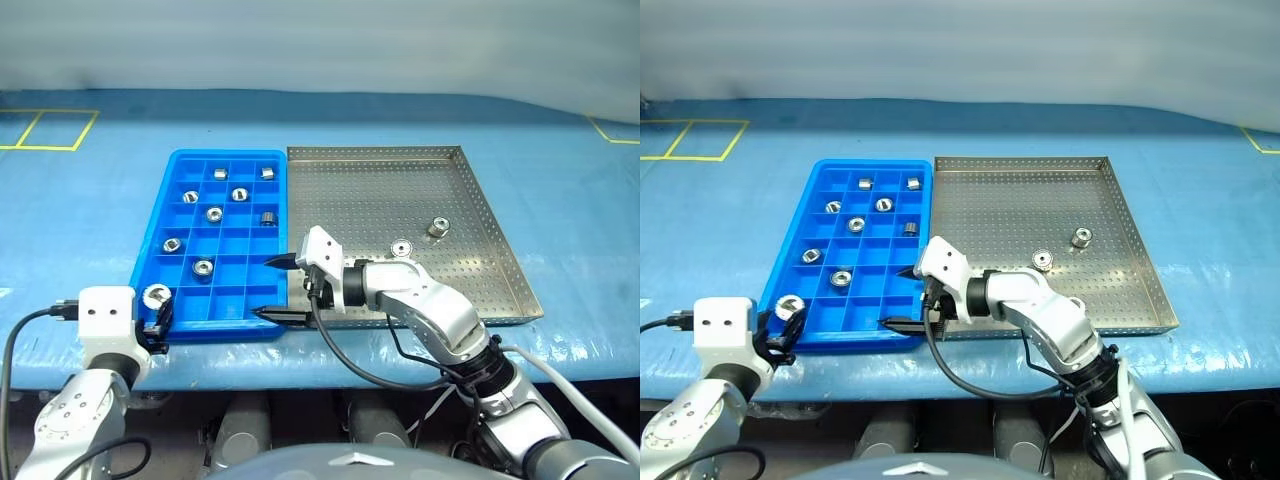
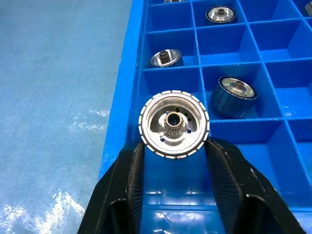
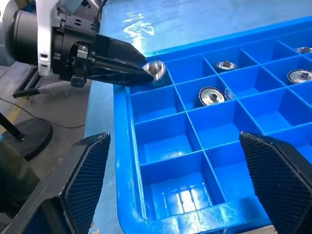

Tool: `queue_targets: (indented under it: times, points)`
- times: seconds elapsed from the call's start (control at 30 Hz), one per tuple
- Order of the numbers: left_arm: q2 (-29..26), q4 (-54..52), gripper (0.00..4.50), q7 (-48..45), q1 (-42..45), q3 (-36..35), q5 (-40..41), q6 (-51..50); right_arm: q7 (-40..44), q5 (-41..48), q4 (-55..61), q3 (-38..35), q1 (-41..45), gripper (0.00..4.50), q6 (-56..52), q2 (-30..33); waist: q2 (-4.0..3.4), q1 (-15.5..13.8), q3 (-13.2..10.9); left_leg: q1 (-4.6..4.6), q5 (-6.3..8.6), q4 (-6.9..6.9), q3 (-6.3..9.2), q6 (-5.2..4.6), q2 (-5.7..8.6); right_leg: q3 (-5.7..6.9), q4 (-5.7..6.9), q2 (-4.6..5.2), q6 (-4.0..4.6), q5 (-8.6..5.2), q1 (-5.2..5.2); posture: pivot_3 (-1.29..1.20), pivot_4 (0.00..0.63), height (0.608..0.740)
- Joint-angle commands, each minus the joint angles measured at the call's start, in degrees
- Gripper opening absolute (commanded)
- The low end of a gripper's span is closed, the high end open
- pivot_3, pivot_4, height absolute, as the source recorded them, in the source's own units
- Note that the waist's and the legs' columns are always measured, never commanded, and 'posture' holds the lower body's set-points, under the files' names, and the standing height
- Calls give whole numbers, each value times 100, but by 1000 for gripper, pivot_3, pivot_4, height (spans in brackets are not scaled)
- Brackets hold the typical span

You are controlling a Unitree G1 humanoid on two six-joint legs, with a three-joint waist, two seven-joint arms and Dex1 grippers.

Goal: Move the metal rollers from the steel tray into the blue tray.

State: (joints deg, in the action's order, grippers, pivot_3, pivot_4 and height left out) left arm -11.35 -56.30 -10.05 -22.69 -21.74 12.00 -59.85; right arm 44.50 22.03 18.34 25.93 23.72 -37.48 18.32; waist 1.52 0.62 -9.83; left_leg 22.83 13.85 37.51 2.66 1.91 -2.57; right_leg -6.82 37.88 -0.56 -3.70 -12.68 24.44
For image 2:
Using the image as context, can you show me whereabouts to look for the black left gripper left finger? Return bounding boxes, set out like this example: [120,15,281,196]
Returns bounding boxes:
[77,141,146,234]

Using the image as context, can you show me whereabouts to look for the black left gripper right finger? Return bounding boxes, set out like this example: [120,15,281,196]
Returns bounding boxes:
[204,136,307,234]

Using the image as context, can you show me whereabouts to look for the blue plastic compartment tray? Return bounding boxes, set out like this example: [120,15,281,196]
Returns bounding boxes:
[98,0,312,234]

